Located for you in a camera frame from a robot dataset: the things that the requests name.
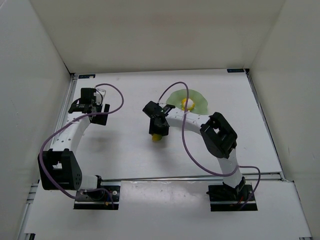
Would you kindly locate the aluminium frame rail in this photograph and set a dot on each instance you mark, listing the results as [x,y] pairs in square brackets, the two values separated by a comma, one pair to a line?
[51,118]
[289,105]

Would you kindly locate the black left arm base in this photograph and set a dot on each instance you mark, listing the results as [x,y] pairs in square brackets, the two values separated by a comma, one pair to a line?
[107,199]

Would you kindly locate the peeled fake lemon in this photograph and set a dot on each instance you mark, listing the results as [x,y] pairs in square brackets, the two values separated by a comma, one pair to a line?
[187,104]

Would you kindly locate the green scalloped fruit bowl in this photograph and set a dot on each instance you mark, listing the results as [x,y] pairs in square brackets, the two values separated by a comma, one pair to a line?
[201,104]

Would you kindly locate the blue label right corner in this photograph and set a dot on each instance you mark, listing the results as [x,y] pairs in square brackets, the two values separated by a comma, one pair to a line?
[235,70]

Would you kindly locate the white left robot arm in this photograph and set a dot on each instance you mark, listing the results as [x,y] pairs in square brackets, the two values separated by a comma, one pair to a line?
[60,160]

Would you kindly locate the aluminium frame rail right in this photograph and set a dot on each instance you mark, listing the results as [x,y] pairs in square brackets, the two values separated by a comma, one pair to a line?
[289,105]

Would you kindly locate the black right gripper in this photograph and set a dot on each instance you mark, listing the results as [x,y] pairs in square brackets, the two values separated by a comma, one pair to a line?
[158,128]

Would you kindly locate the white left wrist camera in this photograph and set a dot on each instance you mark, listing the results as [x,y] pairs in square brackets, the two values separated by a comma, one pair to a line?
[99,95]

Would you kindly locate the green yellow fake mango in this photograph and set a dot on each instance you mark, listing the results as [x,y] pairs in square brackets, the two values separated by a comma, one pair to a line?
[156,137]

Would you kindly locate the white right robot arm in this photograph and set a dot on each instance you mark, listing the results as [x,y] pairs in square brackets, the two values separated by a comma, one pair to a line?
[219,138]

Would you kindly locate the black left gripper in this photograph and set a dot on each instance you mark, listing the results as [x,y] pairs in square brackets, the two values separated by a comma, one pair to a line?
[81,107]

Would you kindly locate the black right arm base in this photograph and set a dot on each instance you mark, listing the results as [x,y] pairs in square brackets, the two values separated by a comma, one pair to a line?
[222,200]

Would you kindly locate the aluminium frame rail left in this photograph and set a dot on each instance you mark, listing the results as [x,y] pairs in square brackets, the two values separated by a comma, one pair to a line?
[51,118]

